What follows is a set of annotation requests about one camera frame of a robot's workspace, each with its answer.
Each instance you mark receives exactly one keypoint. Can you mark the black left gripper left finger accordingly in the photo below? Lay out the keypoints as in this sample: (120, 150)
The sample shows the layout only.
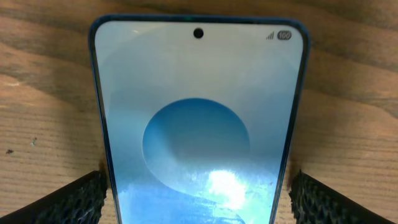
(79, 202)

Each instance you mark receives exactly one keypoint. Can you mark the blue smartphone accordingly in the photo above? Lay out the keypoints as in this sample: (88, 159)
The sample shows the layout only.
(197, 113)

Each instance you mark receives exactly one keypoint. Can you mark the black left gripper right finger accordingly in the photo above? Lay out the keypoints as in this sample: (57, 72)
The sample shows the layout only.
(315, 203)

